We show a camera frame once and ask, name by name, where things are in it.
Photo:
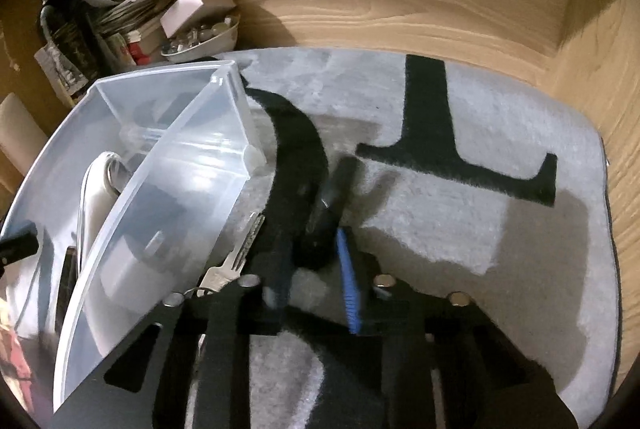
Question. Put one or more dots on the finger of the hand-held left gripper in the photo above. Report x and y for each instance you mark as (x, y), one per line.
(17, 245)

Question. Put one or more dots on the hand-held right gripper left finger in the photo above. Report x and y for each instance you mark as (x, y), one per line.
(276, 296)

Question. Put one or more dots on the dark wine bottle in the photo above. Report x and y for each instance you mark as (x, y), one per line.
(62, 24)

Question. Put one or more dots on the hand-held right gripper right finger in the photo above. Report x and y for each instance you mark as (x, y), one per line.
(350, 284)

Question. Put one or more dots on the clear plastic storage box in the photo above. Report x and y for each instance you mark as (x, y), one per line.
(200, 149)

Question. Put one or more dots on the stack of books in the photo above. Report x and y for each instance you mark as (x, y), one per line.
(125, 9)

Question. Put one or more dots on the white bowl of small items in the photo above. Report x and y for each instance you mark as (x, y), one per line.
(205, 45)

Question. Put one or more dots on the metal keys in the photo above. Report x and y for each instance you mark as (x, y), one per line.
(230, 261)

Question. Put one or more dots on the white rounded plastic device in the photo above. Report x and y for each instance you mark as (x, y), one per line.
(97, 204)

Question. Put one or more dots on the grey mat with black print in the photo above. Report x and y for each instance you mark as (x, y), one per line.
(450, 234)

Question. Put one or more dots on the black cylindrical object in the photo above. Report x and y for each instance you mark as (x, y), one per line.
(326, 219)

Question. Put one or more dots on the small white cardboard box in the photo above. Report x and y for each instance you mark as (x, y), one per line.
(195, 9)

